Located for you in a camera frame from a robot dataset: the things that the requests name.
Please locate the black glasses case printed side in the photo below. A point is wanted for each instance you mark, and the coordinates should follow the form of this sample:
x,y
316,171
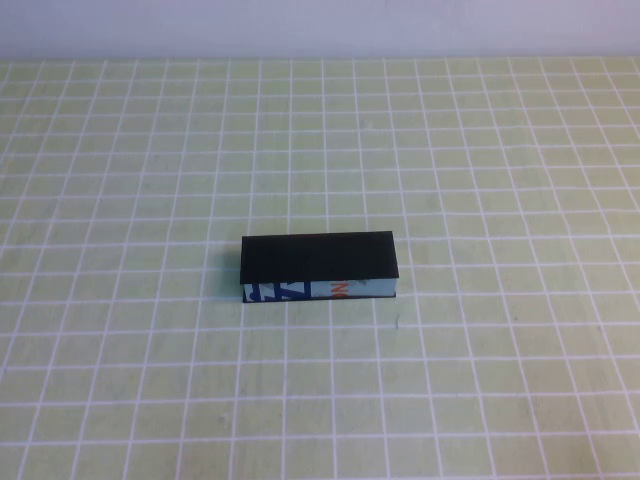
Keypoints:
x,y
315,257

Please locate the green white checked tablecloth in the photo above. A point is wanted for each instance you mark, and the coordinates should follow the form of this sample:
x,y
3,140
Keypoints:
x,y
150,375

